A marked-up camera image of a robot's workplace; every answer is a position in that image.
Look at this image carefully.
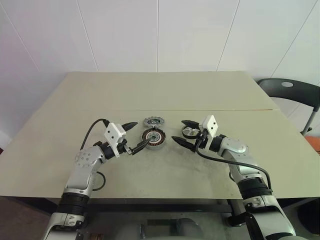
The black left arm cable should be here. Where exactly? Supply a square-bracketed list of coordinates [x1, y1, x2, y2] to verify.
[81, 118, 111, 192]

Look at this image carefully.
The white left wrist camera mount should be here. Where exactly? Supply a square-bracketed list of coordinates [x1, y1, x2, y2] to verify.
[103, 122, 127, 159]

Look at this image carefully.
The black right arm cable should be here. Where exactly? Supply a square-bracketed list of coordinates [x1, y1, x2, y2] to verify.
[195, 134, 273, 195]

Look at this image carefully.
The grey spoked motor end cap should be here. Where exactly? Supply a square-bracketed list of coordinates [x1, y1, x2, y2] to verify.
[143, 116, 162, 128]

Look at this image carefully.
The motor stator with copper windings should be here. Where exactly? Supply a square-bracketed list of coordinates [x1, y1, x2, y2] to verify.
[138, 127, 167, 151]

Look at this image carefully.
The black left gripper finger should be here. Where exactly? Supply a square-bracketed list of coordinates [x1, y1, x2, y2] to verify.
[122, 121, 139, 131]
[129, 139, 150, 155]

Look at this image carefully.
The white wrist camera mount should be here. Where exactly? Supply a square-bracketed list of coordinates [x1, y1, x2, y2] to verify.
[199, 114, 220, 138]
[103, 122, 127, 159]

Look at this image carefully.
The silver black wheel part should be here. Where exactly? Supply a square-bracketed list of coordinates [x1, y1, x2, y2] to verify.
[180, 124, 201, 139]

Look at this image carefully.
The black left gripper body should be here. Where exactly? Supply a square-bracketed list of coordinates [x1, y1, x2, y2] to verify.
[116, 138, 134, 156]

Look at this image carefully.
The black table frame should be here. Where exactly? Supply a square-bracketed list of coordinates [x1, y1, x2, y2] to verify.
[86, 199, 248, 227]

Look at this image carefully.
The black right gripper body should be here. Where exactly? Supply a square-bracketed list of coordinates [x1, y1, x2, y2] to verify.
[193, 128, 209, 151]

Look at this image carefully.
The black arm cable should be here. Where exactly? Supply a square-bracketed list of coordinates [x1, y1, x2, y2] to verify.
[195, 134, 273, 195]
[81, 118, 111, 192]

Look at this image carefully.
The black plastic folding chair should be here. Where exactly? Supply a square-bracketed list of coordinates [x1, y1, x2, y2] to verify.
[257, 78, 320, 137]

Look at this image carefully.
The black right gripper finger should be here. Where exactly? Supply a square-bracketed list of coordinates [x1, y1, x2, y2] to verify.
[171, 136, 196, 152]
[181, 119, 201, 129]

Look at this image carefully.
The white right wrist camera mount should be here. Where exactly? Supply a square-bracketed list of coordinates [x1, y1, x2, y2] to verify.
[199, 114, 220, 138]

